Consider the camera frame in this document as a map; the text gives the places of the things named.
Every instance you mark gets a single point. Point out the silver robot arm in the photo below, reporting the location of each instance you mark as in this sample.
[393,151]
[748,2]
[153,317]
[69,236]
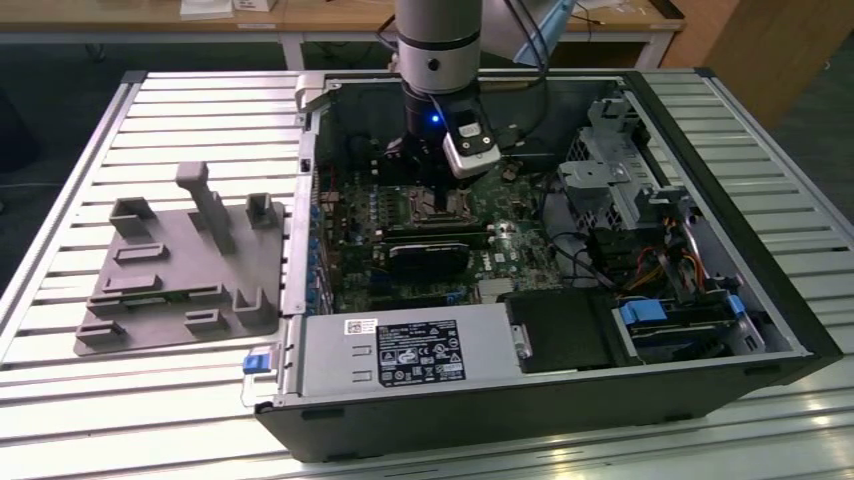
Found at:
[437,40]

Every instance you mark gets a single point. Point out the CPU socket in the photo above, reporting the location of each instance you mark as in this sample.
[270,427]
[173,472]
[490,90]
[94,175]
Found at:
[473,212]

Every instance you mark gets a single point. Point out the black RAM slot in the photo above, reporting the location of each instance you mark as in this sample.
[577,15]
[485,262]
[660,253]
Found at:
[434,239]
[434,235]
[434,228]
[434,232]

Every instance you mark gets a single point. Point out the black plastic cover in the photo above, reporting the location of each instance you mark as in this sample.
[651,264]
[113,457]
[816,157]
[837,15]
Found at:
[561,330]

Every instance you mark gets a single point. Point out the coin cell battery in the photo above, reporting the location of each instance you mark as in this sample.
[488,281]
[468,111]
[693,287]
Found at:
[510,174]

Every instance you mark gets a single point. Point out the black graphics card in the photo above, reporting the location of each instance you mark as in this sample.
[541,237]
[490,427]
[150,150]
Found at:
[428,257]

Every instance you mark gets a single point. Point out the metal drive cage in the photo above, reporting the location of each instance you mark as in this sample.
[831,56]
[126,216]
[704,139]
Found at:
[601,175]

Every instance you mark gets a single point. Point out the green motherboard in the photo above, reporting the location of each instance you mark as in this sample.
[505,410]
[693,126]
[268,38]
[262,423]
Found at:
[521,250]

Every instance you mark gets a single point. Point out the white box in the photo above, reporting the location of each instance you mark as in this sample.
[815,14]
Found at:
[254,5]
[208,9]

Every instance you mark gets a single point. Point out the silver chipset heat sink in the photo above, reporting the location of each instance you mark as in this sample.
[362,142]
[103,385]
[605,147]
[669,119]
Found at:
[500,290]

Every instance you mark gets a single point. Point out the grey parts rack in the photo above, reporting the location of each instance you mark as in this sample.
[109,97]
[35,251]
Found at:
[174,260]

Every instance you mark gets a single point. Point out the wooden desk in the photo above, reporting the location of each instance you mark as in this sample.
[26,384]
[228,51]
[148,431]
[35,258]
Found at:
[134,25]

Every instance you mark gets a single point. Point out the grey power supply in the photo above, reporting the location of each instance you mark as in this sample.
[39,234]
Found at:
[334,360]

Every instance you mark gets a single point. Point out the hard disk in blue carrier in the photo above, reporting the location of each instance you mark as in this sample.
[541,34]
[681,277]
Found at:
[641,312]

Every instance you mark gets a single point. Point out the wooden cabinet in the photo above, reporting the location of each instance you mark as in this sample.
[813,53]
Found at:
[768,50]

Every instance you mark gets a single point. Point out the blue case latch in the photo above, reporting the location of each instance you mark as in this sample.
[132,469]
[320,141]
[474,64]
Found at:
[257,362]

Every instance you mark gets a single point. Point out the black PC case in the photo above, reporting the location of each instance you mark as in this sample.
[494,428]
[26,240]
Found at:
[468,430]

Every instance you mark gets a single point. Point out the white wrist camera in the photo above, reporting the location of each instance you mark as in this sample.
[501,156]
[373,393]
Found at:
[470,150]

